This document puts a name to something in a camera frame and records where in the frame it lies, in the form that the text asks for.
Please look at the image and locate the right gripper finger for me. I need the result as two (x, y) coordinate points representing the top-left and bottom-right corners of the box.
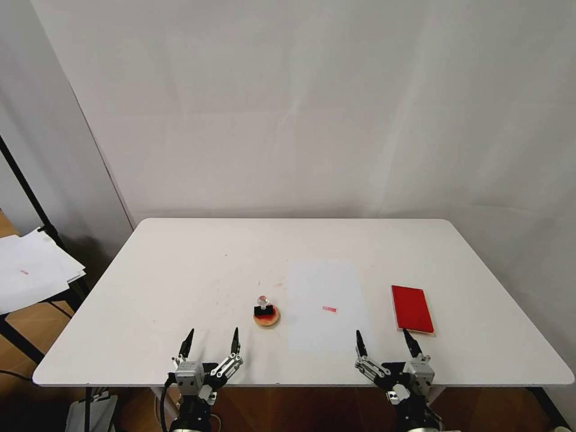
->
(401, 328), (432, 364)
(354, 329), (393, 386)

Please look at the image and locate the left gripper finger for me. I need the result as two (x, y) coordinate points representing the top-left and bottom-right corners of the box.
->
(205, 326), (245, 383)
(170, 327), (197, 368)

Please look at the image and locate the red rectangular ink pad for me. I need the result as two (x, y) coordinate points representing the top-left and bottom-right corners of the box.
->
(390, 284), (438, 335)

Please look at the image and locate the round wooden red ink pad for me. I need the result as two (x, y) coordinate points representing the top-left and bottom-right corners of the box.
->
(253, 307), (282, 330)

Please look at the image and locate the black stamp with clear knob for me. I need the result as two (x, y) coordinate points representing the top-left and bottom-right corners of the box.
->
(253, 295), (275, 319)

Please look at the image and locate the white paper sheet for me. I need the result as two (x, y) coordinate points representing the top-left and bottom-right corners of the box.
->
(287, 260), (375, 355)

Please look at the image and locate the grey floor device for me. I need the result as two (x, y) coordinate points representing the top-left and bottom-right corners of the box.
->
(66, 390), (119, 432)

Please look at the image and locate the black table leg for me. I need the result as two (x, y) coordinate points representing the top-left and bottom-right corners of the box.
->
(525, 386), (576, 432)

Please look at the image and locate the stack of white papers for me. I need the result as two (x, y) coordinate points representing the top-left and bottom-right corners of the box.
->
(0, 227), (87, 316)

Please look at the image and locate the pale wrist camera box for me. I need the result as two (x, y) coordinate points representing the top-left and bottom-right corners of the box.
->
(403, 359), (436, 398)
(174, 359), (204, 398)

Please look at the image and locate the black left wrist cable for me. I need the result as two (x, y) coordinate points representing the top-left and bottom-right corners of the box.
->
(160, 372), (176, 432)

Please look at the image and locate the black floor cable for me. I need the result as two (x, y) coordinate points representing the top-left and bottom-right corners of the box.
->
(0, 368), (36, 383)

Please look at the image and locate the black metal stand frame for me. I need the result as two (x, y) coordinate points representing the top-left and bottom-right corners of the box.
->
(0, 134), (91, 366)

